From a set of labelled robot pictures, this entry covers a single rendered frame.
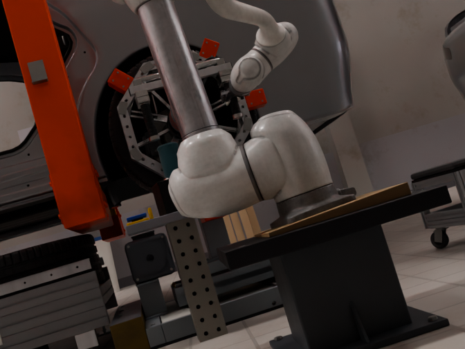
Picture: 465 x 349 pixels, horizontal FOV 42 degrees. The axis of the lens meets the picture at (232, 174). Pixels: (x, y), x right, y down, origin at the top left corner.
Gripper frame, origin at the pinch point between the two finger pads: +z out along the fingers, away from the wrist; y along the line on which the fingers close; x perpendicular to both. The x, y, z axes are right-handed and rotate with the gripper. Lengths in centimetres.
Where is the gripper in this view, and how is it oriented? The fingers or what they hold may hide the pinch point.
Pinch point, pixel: (232, 98)
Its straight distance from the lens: 241.1
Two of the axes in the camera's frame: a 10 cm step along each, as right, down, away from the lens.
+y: 9.5, -2.7, 1.8
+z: -1.5, 1.3, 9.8
